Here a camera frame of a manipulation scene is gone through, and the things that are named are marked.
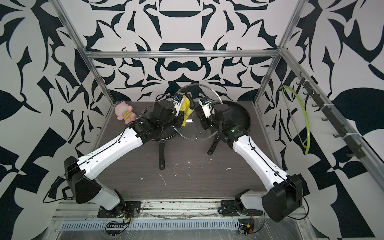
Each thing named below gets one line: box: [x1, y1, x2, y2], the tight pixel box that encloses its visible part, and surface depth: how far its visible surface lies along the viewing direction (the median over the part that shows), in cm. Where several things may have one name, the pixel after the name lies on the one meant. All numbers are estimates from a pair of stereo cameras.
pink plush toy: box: [114, 100, 137, 125], surface depth 109 cm
